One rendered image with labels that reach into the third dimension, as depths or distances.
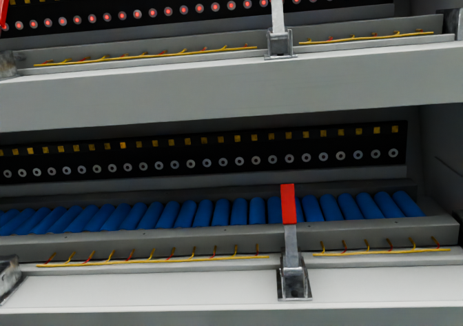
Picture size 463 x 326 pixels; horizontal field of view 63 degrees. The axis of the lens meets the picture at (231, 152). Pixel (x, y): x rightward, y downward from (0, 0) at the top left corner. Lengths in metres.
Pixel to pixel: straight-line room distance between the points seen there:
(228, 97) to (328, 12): 0.23
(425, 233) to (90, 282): 0.32
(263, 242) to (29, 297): 0.22
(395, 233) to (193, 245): 0.19
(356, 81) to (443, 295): 0.18
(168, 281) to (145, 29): 0.32
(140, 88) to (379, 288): 0.26
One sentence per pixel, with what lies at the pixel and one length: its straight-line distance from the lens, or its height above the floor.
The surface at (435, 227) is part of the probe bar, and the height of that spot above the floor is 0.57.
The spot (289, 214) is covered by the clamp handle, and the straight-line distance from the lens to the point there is 0.33.
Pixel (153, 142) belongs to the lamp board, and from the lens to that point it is 0.48.
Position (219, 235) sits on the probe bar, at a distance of 0.38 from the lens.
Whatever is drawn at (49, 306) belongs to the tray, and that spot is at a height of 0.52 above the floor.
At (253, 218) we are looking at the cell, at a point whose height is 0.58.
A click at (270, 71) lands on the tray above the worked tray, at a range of 0.32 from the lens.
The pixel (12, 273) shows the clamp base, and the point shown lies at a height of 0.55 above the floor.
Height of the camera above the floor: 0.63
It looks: 3 degrees up
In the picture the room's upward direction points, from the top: 3 degrees counter-clockwise
